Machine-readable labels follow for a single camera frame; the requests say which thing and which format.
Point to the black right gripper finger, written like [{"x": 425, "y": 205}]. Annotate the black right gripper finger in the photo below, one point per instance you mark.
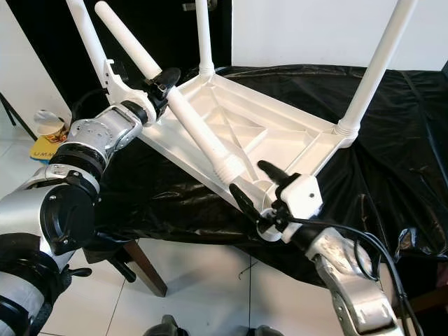
[
  {"x": 248, "y": 206},
  {"x": 276, "y": 176}
]

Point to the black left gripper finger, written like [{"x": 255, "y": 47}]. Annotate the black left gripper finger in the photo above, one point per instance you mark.
[{"x": 166, "y": 81}]

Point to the white plastic table leg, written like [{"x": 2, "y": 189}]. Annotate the white plastic table leg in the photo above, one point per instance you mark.
[
  {"x": 199, "y": 129},
  {"x": 204, "y": 35},
  {"x": 84, "y": 35},
  {"x": 378, "y": 70}
]

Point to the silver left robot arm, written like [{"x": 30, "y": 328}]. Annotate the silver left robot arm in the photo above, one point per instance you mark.
[{"x": 21, "y": 217}]

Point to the printed paper cup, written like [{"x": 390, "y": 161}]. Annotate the printed paper cup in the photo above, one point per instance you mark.
[{"x": 50, "y": 127}]

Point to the black plastic table cover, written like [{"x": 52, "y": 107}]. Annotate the black plastic table cover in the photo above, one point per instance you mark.
[{"x": 392, "y": 175}]

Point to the robot right leg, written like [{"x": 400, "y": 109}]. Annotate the robot right leg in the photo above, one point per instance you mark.
[{"x": 267, "y": 331}]

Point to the yellow cardboard box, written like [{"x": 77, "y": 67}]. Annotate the yellow cardboard box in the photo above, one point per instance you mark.
[{"x": 42, "y": 150}]

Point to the black metal stand leg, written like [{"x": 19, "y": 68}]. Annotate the black metal stand leg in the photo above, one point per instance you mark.
[{"x": 10, "y": 112}]

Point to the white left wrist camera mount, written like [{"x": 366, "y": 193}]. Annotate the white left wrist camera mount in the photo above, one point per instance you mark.
[{"x": 120, "y": 87}]

